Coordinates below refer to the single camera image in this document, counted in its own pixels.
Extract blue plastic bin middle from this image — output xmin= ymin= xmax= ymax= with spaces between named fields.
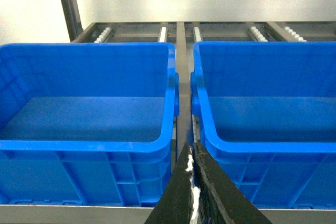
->
xmin=191 ymin=41 xmax=335 ymax=209

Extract blue plastic bin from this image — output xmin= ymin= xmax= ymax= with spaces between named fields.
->
xmin=1 ymin=42 xmax=179 ymax=207
xmin=191 ymin=41 xmax=335 ymax=209

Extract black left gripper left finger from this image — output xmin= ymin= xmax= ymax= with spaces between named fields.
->
xmin=145 ymin=143 xmax=193 ymax=223

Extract steel shelving rack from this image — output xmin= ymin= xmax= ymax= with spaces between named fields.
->
xmin=0 ymin=0 xmax=336 ymax=224

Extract blue plastic bin left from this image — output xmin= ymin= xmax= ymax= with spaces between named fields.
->
xmin=1 ymin=42 xmax=179 ymax=207

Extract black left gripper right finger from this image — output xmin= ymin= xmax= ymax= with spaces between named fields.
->
xmin=194 ymin=142 xmax=271 ymax=223

